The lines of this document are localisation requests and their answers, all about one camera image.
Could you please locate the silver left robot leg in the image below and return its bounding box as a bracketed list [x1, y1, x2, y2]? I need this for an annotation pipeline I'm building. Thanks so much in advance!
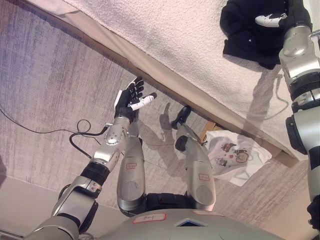
[116, 117, 148, 217]

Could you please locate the thin black floor cable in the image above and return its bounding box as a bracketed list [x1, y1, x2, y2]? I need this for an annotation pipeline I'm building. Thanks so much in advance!
[0, 104, 101, 146]

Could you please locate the white terry towel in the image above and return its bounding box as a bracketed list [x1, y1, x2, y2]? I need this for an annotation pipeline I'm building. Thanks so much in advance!
[62, 0, 320, 161]

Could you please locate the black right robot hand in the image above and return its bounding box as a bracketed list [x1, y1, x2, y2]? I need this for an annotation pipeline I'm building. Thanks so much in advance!
[254, 0, 313, 29]

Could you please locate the silver right robot leg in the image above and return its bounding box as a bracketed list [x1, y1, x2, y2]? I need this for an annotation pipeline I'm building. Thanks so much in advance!
[171, 105, 217, 212]

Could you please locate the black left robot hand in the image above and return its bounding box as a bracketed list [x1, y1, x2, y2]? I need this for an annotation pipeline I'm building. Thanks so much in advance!
[114, 76, 158, 121]

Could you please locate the white printed t-shirt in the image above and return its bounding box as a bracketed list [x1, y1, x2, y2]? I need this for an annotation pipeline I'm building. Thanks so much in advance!
[204, 131, 273, 187]

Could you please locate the beige bed with wooden frame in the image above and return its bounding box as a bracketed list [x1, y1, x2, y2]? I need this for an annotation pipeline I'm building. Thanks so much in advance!
[14, 0, 320, 169]

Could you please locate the silver robot leg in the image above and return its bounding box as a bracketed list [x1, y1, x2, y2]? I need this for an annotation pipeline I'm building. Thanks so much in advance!
[171, 105, 217, 212]
[116, 117, 148, 217]

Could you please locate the black garment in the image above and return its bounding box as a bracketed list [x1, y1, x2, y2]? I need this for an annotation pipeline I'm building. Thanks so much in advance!
[219, 0, 289, 70]

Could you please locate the grey robot torso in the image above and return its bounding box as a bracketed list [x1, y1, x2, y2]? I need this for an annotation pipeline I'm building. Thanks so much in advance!
[97, 192, 284, 240]

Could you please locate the thick black wrist cable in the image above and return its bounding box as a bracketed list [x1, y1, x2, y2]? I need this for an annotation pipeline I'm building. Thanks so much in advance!
[69, 124, 111, 160]

